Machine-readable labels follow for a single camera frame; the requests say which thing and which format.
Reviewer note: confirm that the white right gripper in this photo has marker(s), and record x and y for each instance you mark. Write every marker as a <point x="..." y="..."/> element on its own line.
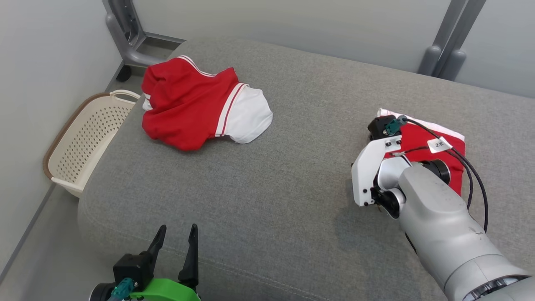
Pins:
<point x="363" y="175"/>

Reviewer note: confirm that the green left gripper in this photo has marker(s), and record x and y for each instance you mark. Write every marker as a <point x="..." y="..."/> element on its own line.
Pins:
<point x="167" y="292"/>

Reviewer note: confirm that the red shorts with white stripe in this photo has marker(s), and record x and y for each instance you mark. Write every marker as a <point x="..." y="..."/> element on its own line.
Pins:
<point x="411" y="140"/>

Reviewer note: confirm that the red jersey with white sleeves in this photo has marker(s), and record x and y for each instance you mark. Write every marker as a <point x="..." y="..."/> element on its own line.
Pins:
<point x="184" y="108"/>

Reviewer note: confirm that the grey fabric sofa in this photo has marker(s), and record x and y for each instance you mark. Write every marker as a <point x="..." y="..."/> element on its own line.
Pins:
<point x="292" y="167"/>

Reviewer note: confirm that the cream perforated laundry basket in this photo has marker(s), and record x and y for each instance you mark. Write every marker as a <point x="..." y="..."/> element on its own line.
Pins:
<point x="87" y="138"/>

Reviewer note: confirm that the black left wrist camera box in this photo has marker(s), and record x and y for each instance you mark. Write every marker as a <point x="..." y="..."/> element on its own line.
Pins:
<point x="133" y="267"/>

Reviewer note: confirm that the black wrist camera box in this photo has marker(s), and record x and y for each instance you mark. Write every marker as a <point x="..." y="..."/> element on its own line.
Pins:
<point x="133" y="267"/>
<point x="378" y="127"/>

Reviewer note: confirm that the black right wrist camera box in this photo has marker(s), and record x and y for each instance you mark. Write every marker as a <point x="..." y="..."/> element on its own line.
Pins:
<point x="378" y="127"/>

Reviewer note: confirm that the grey metal double-post stand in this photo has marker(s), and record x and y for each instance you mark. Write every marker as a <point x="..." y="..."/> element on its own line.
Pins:
<point x="453" y="37"/>

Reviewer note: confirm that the grey metal frame with wheel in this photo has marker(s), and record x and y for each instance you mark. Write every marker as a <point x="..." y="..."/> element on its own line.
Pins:
<point x="129" y="46"/>

